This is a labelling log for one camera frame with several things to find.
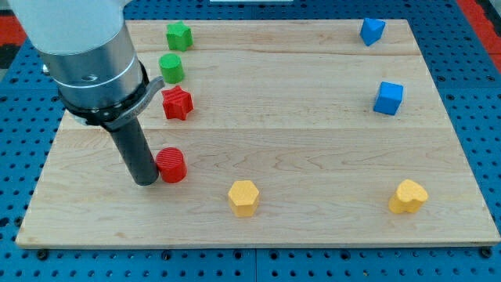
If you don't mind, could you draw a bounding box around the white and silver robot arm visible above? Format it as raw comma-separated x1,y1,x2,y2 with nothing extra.
8,0,164,131

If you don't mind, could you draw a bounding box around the yellow hexagon block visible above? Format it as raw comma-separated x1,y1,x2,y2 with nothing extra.
228,180,260,217

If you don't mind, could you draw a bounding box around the wooden board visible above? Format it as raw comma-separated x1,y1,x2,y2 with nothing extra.
16,20,500,249

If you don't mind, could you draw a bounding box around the red cylinder block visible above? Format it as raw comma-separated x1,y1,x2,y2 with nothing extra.
156,147,187,183

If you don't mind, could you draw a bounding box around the red star block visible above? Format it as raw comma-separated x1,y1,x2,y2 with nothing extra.
161,85,193,121

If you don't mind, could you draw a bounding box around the green cylinder block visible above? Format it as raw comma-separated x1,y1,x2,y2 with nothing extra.
159,53,185,84

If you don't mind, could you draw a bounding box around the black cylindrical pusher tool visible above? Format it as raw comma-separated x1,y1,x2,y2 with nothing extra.
110,118,159,186

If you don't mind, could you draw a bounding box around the green star block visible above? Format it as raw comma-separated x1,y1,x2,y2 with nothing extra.
166,21,193,52

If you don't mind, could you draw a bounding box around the blue cube block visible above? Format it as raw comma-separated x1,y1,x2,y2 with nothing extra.
373,81,404,116

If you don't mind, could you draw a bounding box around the blue triangle block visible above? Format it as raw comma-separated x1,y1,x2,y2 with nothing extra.
359,18,386,46

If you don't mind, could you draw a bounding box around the yellow heart block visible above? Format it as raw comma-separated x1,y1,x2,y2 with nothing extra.
388,179,428,214

